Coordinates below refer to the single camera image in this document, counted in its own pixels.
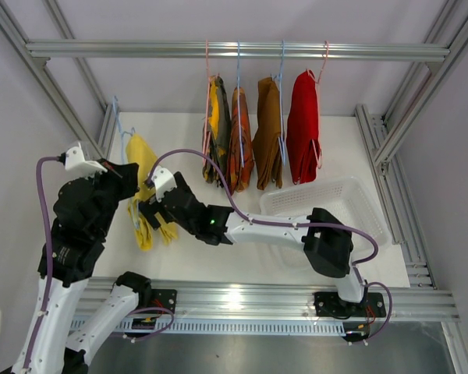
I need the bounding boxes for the red trousers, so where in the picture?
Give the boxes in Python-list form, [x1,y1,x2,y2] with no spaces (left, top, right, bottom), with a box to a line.
[286,70,317,185]

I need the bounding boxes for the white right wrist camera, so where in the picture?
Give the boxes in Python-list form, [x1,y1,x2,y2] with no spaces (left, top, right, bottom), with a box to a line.
[150,166,177,203]

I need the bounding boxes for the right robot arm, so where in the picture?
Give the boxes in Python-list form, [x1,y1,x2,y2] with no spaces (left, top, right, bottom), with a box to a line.
[137,168,379,320]

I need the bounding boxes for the orange brown camouflage trousers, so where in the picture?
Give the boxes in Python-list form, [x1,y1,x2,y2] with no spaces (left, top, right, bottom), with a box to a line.
[227,87,254,194]

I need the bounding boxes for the yellow grey camouflage trousers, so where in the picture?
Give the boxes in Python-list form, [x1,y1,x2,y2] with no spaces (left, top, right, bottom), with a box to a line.
[202,76,232,185]

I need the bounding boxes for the aluminium frame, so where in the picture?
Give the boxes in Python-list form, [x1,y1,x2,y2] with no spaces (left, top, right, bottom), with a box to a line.
[0,0,468,336]

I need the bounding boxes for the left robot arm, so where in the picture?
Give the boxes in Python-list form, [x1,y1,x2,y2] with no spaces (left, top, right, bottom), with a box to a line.
[6,159,153,373]

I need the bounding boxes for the blue hanger of yellow trousers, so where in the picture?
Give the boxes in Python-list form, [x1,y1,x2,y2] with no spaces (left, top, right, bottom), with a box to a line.
[112,96,142,232]

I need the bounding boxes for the blue hanger of brown trousers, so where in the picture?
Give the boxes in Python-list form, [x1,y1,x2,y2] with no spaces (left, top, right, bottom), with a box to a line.
[273,40,287,165]

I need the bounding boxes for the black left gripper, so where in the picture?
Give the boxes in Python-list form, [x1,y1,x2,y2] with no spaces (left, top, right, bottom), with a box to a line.
[83,157,140,238]

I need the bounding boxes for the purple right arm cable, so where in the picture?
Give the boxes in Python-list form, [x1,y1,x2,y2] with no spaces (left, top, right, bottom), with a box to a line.
[146,148,394,346]

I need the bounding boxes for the white plastic basket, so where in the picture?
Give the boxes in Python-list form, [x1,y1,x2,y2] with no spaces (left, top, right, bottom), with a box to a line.
[260,176,392,273]

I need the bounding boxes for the pink hanger of yellow camouflage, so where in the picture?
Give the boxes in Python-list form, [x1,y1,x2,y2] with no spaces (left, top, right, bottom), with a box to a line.
[202,40,218,157]

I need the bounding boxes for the pink hanger of red trousers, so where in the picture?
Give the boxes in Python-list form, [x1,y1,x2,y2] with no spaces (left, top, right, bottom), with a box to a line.
[305,41,330,169]

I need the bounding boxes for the slotted cable duct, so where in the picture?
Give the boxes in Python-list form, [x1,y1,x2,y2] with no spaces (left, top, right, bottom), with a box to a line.
[69,317,346,337]

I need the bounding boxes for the blue hanger of orange camouflage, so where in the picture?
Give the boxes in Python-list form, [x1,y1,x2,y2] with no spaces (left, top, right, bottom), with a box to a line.
[236,40,245,169]

